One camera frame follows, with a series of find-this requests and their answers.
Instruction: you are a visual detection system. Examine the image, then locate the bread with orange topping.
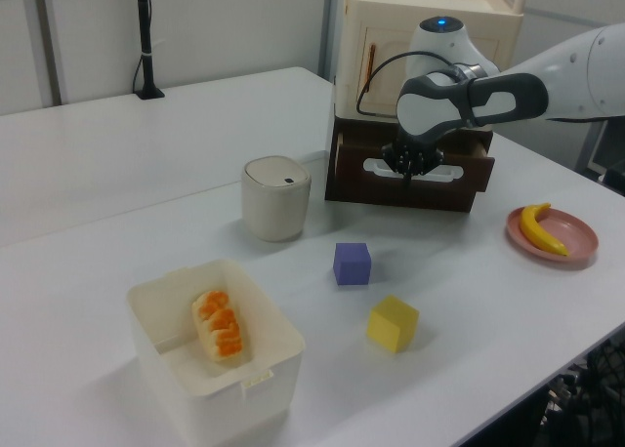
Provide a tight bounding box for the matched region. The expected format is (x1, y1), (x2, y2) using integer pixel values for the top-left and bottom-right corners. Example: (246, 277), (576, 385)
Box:
(190, 289), (247, 364)

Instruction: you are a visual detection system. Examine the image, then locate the beige lidded trash can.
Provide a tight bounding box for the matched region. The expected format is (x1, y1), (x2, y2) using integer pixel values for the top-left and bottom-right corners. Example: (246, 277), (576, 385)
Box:
(240, 155), (313, 243)

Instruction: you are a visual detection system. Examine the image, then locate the black chair base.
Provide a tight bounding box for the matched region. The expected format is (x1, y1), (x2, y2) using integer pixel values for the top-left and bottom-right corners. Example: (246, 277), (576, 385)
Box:
(539, 319), (625, 447)

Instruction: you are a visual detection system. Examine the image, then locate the purple cube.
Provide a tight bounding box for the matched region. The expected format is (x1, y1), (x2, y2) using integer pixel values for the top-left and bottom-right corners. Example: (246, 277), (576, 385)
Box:
(333, 242), (373, 287)

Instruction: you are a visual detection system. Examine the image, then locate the white plastic container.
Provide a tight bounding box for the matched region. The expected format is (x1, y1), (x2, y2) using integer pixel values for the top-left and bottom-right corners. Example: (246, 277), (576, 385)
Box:
(126, 258), (307, 447)

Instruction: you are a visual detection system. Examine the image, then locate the black pole stand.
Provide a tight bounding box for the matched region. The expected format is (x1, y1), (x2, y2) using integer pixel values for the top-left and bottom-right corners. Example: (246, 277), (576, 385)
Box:
(132, 0), (166, 101)

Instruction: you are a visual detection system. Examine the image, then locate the brown drawer with white handle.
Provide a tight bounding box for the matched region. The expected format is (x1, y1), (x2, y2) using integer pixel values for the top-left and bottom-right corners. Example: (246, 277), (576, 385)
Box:
(325, 124), (496, 213)

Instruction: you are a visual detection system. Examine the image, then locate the cream cabinet with brown base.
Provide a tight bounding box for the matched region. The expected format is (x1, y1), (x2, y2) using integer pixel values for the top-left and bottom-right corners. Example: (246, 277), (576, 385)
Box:
(324, 0), (526, 213)

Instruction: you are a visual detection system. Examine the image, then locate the yellow cube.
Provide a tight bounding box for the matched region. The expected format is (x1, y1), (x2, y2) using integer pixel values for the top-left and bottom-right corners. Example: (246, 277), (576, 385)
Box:
(366, 293), (421, 355)

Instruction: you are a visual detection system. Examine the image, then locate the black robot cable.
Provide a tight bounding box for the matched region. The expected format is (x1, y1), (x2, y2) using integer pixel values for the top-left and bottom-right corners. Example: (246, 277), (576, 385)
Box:
(354, 50), (473, 119)

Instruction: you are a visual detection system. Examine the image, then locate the yellow banana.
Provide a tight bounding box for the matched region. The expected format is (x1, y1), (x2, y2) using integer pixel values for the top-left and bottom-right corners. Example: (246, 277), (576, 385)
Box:
(518, 202), (570, 258)

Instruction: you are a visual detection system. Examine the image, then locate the pink plate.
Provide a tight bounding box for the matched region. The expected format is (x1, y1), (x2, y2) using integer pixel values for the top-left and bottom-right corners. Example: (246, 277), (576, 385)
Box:
(505, 206), (600, 265)

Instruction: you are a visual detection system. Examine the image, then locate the grey metal frame post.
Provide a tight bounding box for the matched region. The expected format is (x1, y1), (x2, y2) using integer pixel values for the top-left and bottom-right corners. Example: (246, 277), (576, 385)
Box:
(574, 122), (625, 175)

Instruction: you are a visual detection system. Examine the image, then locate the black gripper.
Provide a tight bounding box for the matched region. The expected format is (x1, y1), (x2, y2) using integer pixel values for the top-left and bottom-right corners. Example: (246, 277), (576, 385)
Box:
(381, 127), (446, 188)

